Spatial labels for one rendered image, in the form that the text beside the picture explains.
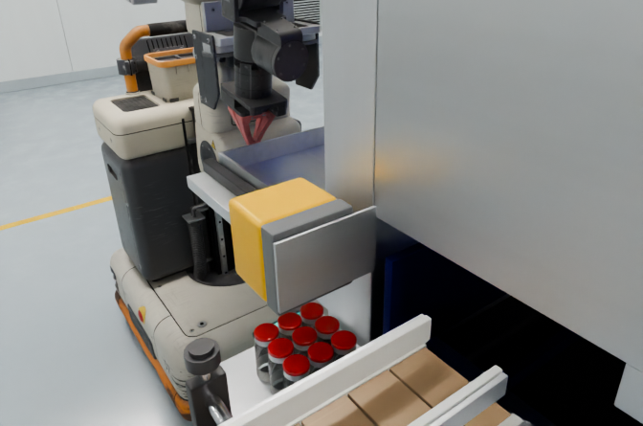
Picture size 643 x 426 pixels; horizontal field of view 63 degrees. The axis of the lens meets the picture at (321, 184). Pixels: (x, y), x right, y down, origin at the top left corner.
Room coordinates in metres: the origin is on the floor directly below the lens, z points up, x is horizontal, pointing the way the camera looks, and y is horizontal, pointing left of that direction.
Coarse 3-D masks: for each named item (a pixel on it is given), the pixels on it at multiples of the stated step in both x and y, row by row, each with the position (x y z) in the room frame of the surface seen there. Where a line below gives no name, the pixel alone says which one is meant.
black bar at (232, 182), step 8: (208, 160) 0.77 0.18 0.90; (208, 168) 0.75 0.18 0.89; (216, 168) 0.73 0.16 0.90; (224, 168) 0.73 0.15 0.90; (216, 176) 0.72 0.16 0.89; (224, 176) 0.70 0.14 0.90; (232, 176) 0.70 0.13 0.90; (224, 184) 0.70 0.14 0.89; (232, 184) 0.68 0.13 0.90; (240, 184) 0.67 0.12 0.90; (248, 184) 0.67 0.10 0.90; (232, 192) 0.68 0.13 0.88; (240, 192) 0.66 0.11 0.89; (248, 192) 0.64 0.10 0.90
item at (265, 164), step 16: (320, 128) 0.87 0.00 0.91; (256, 144) 0.79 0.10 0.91; (272, 144) 0.81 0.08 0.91; (288, 144) 0.83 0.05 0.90; (304, 144) 0.85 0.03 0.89; (320, 144) 0.87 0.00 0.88; (224, 160) 0.74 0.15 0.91; (240, 160) 0.78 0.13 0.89; (256, 160) 0.79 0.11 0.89; (272, 160) 0.80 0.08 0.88; (288, 160) 0.80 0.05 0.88; (304, 160) 0.80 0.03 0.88; (320, 160) 0.80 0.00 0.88; (240, 176) 0.70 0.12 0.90; (256, 176) 0.66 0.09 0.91; (272, 176) 0.74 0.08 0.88; (288, 176) 0.73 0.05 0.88; (304, 176) 0.73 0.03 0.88; (320, 176) 0.73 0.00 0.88
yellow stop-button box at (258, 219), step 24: (264, 192) 0.37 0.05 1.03; (288, 192) 0.37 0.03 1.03; (312, 192) 0.37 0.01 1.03; (240, 216) 0.35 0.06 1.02; (264, 216) 0.33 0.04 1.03; (288, 216) 0.33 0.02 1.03; (312, 216) 0.33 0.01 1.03; (336, 216) 0.34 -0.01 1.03; (240, 240) 0.35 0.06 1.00; (264, 240) 0.32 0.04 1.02; (240, 264) 0.35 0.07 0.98; (264, 264) 0.32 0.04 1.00; (264, 288) 0.33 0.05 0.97; (336, 288) 0.34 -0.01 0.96
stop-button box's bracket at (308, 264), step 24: (360, 216) 0.35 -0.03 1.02; (288, 240) 0.31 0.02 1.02; (312, 240) 0.32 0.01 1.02; (336, 240) 0.34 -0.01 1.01; (360, 240) 0.35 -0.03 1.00; (288, 264) 0.31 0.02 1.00; (312, 264) 0.32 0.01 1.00; (336, 264) 0.34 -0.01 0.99; (360, 264) 0.35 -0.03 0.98; (288, 288) 0.31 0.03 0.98; (312, 288) 0.32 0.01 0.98
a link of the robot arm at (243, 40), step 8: (240, 24) 0.76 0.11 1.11; (248, 24) 0.76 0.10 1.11; (240, 32) 0.75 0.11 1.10; (248, 32) 0.75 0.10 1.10; (256, 32) 0.73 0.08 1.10; (240, 40) 0.75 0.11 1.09; (248, 40) 0.75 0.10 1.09; (240, 48) 0.75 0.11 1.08; (248, 48) 0.75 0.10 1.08; (240, 56) 0.76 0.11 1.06; (248, 56) 0.75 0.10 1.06
